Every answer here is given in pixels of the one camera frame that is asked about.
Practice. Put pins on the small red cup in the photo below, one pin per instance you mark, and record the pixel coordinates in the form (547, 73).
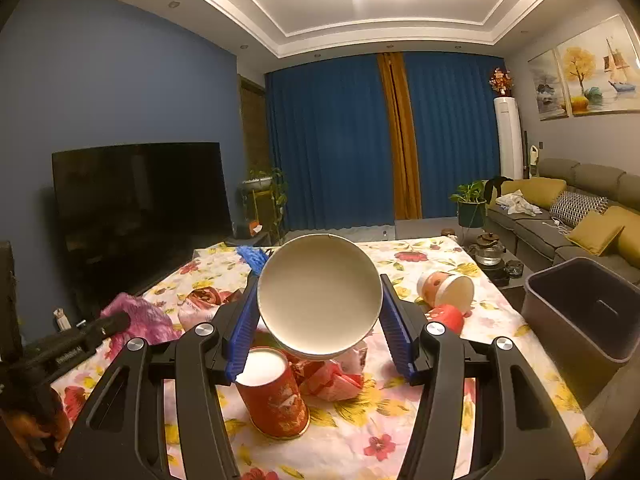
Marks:
(447, 319)

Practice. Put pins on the pink plastic bag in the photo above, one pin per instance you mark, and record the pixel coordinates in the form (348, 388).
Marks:
(145, 317)

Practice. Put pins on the floral tablecloth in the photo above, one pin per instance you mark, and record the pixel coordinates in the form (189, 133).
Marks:
(350, 442)

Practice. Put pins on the trailing plant in white pot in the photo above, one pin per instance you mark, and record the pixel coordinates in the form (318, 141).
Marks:
(262, 180)

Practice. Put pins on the grey sofa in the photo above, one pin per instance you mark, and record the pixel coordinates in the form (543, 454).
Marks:
(540, 240)

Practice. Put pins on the tissue box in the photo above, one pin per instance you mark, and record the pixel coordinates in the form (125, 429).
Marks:
(256, 227)

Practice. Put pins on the white cloth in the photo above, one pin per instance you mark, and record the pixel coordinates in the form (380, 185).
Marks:
(517, 204)

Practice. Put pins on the orange curtain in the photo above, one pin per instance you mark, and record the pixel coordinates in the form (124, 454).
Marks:
(402, 145)

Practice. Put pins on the blue foam net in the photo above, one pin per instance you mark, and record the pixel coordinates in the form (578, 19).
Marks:
(252, 258)

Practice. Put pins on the green potted plant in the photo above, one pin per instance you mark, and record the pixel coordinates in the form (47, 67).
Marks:
(470, 202)

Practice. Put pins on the wooden door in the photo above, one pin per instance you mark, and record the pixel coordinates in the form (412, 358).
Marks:
(254, 125)

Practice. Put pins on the blue curtain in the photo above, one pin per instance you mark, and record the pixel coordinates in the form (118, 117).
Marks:
(450, 135)
(325, 145)

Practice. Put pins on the white paper bowl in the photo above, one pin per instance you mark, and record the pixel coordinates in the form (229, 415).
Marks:
(320, 295)

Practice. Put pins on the glass kettle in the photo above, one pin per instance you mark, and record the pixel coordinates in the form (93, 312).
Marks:
(487, 250)

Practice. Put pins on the long yellow cushion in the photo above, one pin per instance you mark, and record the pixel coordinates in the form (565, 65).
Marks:
(532, 192)

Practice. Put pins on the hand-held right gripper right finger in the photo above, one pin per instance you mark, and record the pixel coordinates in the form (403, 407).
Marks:
(397, 340)

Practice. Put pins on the black cloth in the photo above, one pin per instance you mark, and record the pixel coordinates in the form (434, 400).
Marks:
(495, 184)

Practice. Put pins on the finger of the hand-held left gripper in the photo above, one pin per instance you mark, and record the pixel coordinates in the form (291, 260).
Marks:
(80, 342)

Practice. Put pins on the grey trash bin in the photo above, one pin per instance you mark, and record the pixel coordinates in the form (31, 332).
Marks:
(565, 332)

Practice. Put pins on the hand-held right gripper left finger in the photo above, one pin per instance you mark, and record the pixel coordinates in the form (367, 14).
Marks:
(240, 345)

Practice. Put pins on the tree and sailboat painting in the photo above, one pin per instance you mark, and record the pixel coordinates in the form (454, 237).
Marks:
(597, 72)

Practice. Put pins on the person's left hand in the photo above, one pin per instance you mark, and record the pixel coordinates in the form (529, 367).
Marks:
(32, 427)

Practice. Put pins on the square yellow cushion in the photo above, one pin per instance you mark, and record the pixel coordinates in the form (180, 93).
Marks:
(595, 232)

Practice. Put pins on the small landscape painting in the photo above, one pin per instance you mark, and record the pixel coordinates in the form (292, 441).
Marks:
(547, 85)

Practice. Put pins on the black and white patterned cushion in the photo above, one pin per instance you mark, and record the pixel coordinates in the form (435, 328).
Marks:
(577, 208)

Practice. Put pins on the black television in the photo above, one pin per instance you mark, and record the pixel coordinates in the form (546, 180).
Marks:
(140, 220)

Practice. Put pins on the red flower decoration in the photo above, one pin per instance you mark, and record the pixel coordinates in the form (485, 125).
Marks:
(501, 81)

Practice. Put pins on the white standing air conditioner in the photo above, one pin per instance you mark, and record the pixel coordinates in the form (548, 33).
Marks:
(507, 137)

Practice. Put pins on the gold plant stand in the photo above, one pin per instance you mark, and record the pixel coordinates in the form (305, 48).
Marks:
(260, 210)

